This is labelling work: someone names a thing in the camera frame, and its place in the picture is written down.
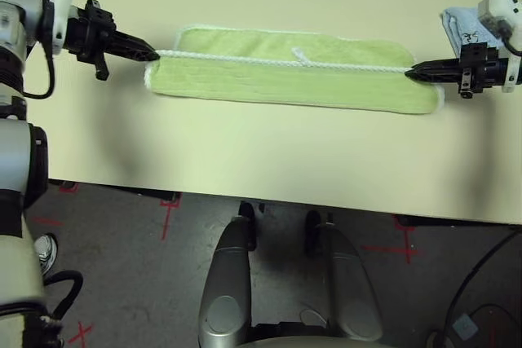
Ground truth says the white bystander sneaker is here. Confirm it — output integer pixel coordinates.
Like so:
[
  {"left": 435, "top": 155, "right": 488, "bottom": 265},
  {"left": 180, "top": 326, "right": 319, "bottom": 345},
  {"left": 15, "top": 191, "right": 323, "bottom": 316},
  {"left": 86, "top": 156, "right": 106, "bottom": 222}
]
[{"left": 34, "top": 232, "right": 58, "bottom": 275}]

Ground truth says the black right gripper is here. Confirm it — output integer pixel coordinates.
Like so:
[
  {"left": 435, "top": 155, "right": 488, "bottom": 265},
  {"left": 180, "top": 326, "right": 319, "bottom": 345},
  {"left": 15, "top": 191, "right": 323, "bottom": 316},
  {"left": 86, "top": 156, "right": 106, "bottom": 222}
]
[{"left": 403, "top": 41, "right": 511, "bottom": 99}]

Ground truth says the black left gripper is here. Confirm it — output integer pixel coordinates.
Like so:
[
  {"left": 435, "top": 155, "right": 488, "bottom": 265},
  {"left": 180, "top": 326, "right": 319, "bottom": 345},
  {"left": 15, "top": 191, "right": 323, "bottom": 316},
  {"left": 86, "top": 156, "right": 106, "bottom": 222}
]
[{"left": 60, "top": 0, "right": 161, "bottom": 81}]

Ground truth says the folded blue towel with embroidery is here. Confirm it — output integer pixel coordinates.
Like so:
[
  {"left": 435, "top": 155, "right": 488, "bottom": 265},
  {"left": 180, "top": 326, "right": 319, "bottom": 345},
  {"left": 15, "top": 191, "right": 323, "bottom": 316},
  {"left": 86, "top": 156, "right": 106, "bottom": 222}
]
[{"left": 439, "top": 5, "right": 502, "bottom": 58}]

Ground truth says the long black right arm cable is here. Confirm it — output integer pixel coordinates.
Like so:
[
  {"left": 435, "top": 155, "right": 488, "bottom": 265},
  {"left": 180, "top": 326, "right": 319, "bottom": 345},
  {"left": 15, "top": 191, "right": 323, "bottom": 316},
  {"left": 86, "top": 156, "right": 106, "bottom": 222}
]
[{"left": 499, "top": 25, "right": 522, "bottom": 58}]

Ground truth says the short black left wrist cable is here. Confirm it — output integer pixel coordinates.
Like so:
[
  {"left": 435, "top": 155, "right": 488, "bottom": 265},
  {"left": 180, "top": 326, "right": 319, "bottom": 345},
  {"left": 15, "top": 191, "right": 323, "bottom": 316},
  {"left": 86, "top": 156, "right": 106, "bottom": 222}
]
[{"left": 22, "top": 44, "right": 57, "bottom": 100}]

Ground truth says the black floor cable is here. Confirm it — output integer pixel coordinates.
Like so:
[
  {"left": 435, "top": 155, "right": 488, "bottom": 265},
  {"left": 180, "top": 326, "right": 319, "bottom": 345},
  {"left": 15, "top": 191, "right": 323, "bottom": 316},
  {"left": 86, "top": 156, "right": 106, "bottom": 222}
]
[{"left": 426, "top": 302, "right": 522, "bottom": 348}]

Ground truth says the pale robot waist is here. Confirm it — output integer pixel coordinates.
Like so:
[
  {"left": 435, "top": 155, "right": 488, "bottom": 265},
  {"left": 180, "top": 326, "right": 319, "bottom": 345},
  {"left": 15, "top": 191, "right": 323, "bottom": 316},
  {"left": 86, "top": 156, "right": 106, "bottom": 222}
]
[{"left": 240, "top": 333, "right": 392, "bottom": 348}]

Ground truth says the grey power adapter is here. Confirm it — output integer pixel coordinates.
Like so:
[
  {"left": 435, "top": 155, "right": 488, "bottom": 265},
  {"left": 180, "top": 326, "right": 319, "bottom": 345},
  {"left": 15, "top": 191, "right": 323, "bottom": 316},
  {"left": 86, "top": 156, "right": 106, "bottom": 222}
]
[{"left": 452, "top": 313, "right": 479, "bottom": 341}]

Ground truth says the green towel with white trim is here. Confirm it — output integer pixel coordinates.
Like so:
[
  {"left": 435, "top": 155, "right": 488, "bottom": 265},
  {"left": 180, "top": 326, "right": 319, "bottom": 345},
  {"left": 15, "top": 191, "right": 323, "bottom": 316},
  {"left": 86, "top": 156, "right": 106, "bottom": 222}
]
[{"left": 143, "top": 24, "right": 445, "bottom": 117}]

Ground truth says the hanging black right elbow cable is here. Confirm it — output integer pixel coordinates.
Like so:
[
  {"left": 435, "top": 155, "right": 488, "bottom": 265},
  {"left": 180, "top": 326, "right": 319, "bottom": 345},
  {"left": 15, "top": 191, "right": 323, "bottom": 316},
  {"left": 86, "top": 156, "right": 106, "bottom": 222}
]
[{"left": 442, "top": 229, "right": 522, "bottom": 348}]

